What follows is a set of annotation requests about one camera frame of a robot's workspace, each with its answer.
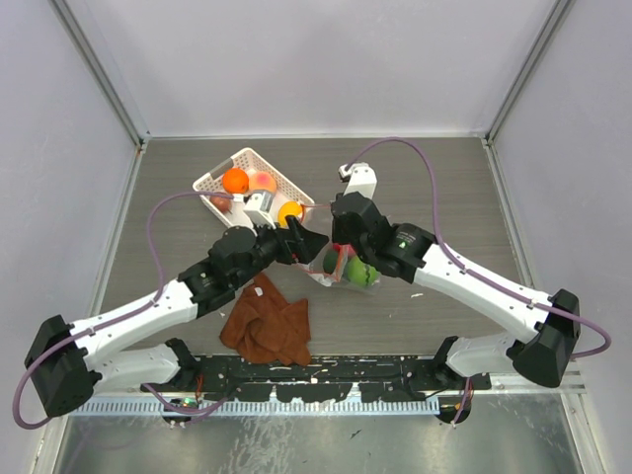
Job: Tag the dark green avocado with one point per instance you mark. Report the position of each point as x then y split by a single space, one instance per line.
330 262

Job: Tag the orange fruit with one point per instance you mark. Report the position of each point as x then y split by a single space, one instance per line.
235 181

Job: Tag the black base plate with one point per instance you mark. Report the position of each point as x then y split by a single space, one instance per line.
388 378

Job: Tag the pink peach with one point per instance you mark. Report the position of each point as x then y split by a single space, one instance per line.
262 181

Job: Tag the white slotted cable duct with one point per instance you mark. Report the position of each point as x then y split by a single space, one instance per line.
148 406

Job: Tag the left aluminium frame post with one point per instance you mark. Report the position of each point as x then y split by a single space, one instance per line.
77 19

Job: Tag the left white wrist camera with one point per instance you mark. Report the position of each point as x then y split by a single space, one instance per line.
254 209

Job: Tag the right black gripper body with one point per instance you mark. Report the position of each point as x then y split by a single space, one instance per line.
338 237

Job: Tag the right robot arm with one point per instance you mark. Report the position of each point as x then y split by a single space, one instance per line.
540 330

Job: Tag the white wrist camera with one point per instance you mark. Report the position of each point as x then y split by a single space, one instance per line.
254 209
359 178

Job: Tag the white plastic basket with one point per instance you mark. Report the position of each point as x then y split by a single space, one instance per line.
250 161

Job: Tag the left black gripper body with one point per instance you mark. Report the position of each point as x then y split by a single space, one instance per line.
270 246

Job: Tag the aluminium frame post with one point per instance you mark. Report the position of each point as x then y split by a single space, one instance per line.
77 19
553 22

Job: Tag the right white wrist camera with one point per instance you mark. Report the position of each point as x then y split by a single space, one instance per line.
359 178

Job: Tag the brown cloth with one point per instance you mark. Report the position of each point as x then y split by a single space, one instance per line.
263 327

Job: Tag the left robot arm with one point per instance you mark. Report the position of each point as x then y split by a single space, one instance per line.
68 363

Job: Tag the clear zip top bag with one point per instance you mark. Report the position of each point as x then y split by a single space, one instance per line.
318 218

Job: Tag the right aluminium frame post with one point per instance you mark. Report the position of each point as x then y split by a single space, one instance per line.
553 22

